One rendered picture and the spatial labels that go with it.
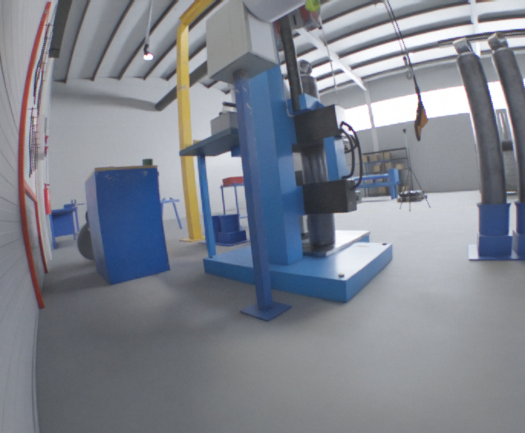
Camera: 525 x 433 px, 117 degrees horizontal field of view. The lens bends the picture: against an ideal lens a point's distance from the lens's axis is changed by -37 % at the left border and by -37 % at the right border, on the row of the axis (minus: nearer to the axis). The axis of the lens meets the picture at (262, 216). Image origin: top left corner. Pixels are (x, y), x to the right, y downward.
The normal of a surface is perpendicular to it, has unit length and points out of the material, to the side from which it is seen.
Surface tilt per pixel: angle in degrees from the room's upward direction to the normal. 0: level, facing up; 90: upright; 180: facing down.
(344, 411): 0
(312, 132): 90
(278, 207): 90
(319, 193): 90
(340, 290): 90
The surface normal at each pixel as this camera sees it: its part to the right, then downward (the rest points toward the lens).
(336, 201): -0.69, 0.13
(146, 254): 0.72, -0.03
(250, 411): -0.11, -0.99
